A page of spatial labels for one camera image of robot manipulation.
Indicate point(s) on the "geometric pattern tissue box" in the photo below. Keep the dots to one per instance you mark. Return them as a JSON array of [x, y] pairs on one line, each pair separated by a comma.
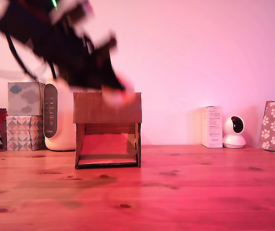
[[23, 133]]

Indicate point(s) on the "cardboard dice tower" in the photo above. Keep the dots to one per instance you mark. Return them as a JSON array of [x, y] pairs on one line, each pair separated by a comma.
[[89, 108]]

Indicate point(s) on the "small white round camera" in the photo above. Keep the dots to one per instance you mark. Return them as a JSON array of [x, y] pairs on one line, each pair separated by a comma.
[[233, 130]]

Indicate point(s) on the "white gripper camera box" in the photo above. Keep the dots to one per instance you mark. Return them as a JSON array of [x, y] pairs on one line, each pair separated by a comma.
[[55, 15]]

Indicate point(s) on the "white printed carton box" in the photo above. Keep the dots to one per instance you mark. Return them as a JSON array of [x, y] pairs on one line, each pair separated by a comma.
[[213, 127]]

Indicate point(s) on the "cloud print tissue box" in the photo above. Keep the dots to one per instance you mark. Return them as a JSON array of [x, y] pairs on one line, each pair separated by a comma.
[[24, 98]]

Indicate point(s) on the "white electric kettle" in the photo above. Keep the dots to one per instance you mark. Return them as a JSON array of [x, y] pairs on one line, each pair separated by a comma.
[[60, 120]]

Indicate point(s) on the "orange and white footbag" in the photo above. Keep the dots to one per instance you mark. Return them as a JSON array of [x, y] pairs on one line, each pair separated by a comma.
[[114, 98]]

